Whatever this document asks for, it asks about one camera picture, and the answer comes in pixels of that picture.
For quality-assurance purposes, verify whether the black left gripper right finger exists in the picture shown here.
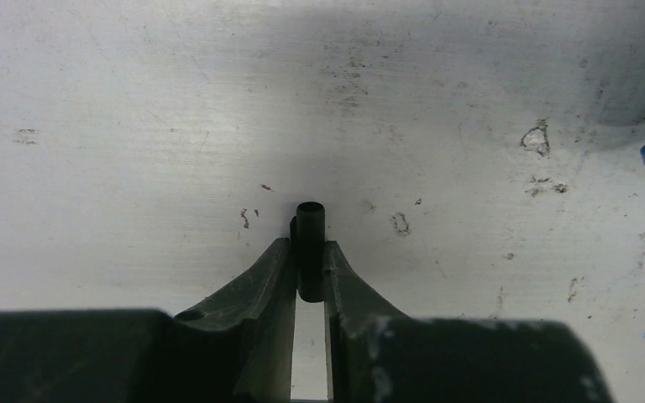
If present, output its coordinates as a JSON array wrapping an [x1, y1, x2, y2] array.
[[322, 241, 612, 402]]

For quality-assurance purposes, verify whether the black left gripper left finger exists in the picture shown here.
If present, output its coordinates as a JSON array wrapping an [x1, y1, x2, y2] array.
[[0, 238, 296, 402]]

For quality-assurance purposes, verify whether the black marker cap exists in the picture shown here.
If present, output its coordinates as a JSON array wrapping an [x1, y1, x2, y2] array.
[[290, 201, 325, 303]]

